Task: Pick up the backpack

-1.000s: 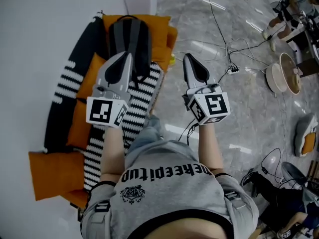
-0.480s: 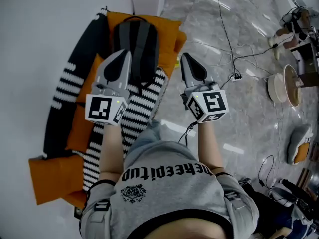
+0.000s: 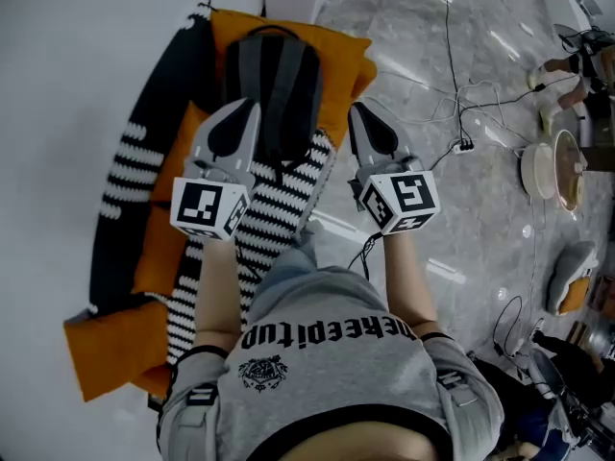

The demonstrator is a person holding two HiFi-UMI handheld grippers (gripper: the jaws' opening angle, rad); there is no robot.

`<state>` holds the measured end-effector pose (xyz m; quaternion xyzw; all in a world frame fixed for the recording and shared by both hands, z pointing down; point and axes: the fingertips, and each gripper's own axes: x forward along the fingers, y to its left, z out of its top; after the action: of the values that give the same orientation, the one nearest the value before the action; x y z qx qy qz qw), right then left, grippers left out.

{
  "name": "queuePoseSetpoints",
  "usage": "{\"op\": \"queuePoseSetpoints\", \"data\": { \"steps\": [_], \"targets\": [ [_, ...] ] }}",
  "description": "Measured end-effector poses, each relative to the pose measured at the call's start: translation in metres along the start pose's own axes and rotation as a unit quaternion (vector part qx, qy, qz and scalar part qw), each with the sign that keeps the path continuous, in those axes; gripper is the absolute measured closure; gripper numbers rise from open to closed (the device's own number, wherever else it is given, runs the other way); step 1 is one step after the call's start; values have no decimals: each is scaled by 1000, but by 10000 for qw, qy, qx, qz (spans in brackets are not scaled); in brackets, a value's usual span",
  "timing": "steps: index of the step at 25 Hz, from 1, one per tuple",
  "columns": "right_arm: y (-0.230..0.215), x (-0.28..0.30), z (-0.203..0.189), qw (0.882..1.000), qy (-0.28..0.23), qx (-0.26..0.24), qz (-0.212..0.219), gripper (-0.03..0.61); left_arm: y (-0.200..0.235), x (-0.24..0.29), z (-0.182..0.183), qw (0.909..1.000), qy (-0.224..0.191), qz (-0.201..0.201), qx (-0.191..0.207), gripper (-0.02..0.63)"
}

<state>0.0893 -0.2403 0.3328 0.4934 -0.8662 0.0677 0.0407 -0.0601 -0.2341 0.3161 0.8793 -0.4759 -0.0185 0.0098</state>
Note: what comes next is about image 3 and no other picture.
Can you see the person's right forearm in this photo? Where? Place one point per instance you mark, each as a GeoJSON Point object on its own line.
{"type": "Point", "coordinates": [408, 276]}

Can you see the dark grey backpack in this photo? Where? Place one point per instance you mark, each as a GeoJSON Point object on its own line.
{"type": "Point", "coordinates": [283, 80]}

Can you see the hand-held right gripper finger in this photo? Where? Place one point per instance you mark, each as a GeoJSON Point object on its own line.
{"type": "Point", "coordinates": [358, 132]}
{"type": "Point", "coordinates": [391, 137]}

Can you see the large orange cushion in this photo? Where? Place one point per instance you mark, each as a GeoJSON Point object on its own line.
{"type": "Point", "coordinates": [336, 65]}

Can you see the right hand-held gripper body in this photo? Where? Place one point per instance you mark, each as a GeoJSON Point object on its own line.
{"type": "Point", "coordinates": [408, 195]}

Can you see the person's left forearm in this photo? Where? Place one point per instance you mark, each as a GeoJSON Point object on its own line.
{"type": "Point", "coordinates": [218, 291]}

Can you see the black white striped blanket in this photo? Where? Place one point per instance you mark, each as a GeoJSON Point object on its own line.
{"type": "Point", "coordinates": [283, 195]}

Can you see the person's grey printed shirt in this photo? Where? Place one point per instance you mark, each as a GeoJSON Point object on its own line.
{"type": "Point", "coordinates": [331, 382]}

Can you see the slim orange cushion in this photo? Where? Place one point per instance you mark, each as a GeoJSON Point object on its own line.
{"type": "Point", "coordinates": [161, 243]}

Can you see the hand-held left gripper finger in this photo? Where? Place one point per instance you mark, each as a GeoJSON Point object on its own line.
{"type": "Point", "coordinates": [252, 132]}
{"type": "Point", "coordinates": [204, 135]}

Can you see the small orange pillow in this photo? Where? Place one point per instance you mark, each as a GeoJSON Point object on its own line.
{"type": "Point", "coordinates": [575, 296]}

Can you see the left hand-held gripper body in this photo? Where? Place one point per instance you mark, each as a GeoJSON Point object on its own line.
{"type": "Point", "coordinates": [199, 204]}

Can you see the white round appliance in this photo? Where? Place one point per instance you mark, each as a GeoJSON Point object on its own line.
{"type": "Point", "coordinates": [535, 168]}

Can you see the grey pillow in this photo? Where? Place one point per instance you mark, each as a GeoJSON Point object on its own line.
{"type": "Point", "coordinates": [572, 262]}

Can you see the flat orange cushion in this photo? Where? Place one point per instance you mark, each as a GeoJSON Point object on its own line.
{"type": "Point", "coordinates": [110, 348]}

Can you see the person's blue jeans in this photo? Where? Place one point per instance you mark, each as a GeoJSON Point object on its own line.
{"type": "Point", "coordinates": [293, 267]}

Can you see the white power strip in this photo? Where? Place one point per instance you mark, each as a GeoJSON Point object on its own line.
{"type": "Point", "coordinates": [462, 147]}

